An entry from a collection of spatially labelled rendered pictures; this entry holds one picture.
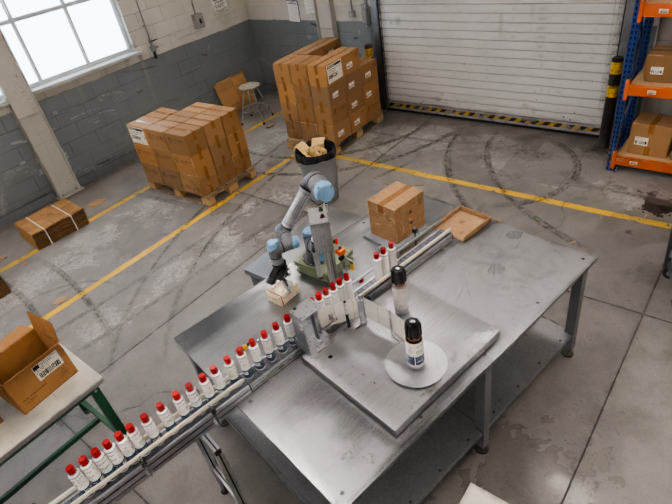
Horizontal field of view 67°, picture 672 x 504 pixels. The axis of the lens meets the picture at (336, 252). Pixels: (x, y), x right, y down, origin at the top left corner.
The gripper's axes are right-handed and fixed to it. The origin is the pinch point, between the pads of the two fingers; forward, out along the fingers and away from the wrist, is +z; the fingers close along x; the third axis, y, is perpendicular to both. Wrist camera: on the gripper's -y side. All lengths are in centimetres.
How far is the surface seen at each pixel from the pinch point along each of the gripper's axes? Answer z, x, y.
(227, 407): 5, -34, -78
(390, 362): -1, -90, -15
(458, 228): 3, -62, 112
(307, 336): -14, -52, -32
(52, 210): 67, 424, 25
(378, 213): -18, -22, 77
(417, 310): 0, -82, 25
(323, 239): -49, -41, 3
